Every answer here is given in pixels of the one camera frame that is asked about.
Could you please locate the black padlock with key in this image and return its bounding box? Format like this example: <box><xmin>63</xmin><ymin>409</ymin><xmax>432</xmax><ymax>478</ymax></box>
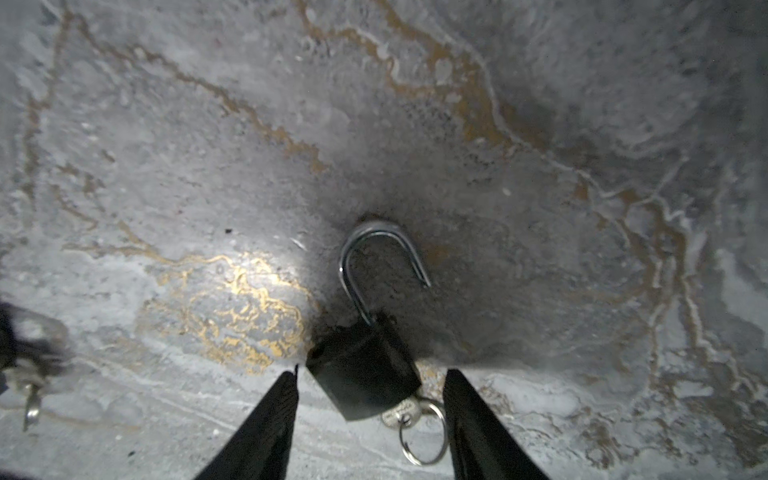
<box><xmin>306</xmin><ymin>220</ymin><xmax>449</xmax><ymax>467</ymax></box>

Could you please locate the silver grey open padlock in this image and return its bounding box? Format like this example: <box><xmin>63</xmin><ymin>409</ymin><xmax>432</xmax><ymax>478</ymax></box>
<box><xmin>1</xmin><ymin>302</ymin><xmax>70</xmax><ymax>431</ymax></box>

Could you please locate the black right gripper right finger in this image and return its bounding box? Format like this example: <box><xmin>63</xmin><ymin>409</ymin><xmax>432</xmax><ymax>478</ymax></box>
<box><xmin>443</xmin><ymin>369</ymin><xmax>547</xmax><ymax>480</ymax></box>

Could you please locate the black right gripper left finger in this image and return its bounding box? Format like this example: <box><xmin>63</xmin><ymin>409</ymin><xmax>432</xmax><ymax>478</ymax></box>
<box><xmin>197</xmin><ymin>369</ymin><xmax>299</xmax><ymax>480</ymax></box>

